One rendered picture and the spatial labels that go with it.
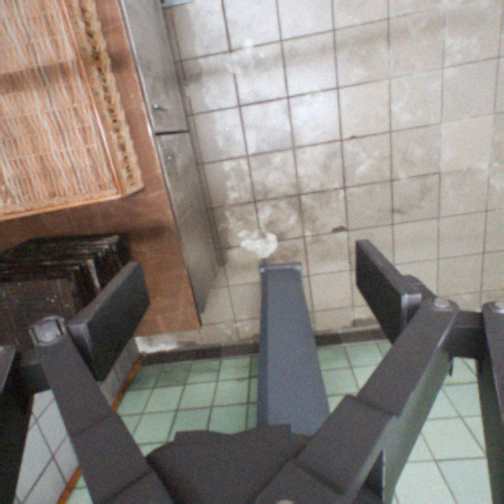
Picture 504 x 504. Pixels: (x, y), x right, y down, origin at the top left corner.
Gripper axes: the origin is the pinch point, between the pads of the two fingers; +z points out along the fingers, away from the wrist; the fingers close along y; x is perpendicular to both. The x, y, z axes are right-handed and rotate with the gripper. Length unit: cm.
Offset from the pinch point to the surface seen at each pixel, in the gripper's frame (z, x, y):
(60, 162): 77, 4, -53
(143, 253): 77, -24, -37
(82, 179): 77, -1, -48
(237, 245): 134, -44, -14
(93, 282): 54, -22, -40
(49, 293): 48, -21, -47
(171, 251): 77, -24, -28
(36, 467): 58, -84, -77
